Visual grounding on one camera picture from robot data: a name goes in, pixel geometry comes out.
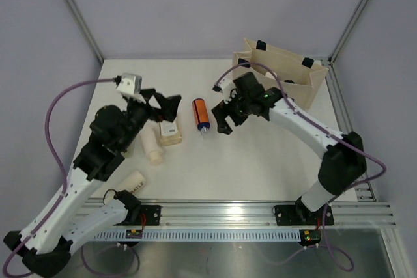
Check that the cream tube bottle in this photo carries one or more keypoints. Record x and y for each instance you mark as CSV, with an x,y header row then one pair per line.
x,y
150,145

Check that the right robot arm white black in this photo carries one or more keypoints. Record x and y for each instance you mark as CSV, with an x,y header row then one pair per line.
x,y
341,156

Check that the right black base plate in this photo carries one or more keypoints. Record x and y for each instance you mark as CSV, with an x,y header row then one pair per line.
x,y
288,216

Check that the right aluminium frame post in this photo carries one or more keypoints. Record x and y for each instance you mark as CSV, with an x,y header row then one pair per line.
x,y
349,28

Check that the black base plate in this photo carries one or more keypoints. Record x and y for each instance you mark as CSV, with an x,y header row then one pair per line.
x,y
288,216
149,214

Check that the pale bottle under left arm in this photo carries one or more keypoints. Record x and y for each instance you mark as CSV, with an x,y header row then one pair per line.
x,y
129,152

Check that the clear amber liquid bottle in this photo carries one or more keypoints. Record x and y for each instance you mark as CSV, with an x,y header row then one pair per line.
x,y
170,133

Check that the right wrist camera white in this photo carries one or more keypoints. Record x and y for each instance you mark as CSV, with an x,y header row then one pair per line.
x,y
224,86

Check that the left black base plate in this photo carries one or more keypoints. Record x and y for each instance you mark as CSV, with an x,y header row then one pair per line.
x,y
149,214

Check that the cream bottle with lettering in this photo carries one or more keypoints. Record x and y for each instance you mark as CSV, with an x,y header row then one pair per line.
x,y
131,183

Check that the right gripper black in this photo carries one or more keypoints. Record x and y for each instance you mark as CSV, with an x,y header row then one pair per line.
x,y
221,111

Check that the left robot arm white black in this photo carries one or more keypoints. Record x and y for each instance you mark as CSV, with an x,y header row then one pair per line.
x,y
47,244

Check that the orange blue spray bottle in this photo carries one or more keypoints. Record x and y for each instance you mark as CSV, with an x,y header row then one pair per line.
x,y
201,116

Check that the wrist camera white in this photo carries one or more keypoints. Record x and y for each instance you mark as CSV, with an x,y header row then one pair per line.
x,y
224,86
130,85

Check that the white slotted cable duct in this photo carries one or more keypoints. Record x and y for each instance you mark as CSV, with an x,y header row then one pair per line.
x,y
199,235

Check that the aluminium mounting rail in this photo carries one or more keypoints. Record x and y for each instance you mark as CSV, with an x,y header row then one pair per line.
x,y
195,214

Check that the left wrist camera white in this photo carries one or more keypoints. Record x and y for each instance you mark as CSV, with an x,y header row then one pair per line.
x,y
130,85

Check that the left aluminium frame post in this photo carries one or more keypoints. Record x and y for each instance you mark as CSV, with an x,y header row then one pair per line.
x,y
75,12

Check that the beige canvas tote bag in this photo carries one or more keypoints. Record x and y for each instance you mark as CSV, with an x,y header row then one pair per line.
x,y
301,77

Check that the aluminium frame post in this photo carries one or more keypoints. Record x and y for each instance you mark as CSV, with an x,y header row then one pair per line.
x,y
349,28
75,12

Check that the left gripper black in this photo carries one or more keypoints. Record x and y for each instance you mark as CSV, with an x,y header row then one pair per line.
x,y
168,105

